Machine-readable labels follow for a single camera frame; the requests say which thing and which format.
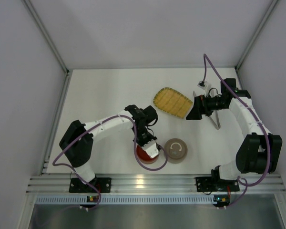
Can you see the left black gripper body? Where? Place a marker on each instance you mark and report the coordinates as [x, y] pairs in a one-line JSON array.
[[143, 138]]

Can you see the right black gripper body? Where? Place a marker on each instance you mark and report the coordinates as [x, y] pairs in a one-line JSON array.
[[202, 105]]

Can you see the metal tongs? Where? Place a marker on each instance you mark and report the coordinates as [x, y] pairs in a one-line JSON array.
[[215, 121]]

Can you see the red round lid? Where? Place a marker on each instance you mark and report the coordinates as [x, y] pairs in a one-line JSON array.
[[143, 157]]

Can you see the brown round lid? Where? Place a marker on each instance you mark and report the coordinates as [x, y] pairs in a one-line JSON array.
[[176, 150]]

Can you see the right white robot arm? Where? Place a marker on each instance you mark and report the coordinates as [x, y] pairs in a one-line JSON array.
[[259, 152]]

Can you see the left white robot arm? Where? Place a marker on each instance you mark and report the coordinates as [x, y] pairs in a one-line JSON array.
[[79, 138]]

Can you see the woven bamboo tray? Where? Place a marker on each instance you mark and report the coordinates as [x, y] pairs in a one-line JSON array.
[[172, 102]]

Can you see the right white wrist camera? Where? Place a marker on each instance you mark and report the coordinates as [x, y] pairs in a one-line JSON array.
[[206, 86]]

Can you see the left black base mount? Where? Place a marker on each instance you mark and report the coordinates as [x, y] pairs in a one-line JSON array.
[[103, 184]]

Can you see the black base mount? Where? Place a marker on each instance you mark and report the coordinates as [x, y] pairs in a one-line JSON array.
[[204, 184], [103, 184]]

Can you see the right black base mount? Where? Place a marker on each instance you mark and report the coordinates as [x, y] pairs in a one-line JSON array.
[[204, 184]]

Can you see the slotted cable duct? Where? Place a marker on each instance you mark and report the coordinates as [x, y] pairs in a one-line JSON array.
[[129, 199]]

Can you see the aluminium mounting rail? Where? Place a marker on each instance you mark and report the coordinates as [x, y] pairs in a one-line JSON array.
[[144, 184]]

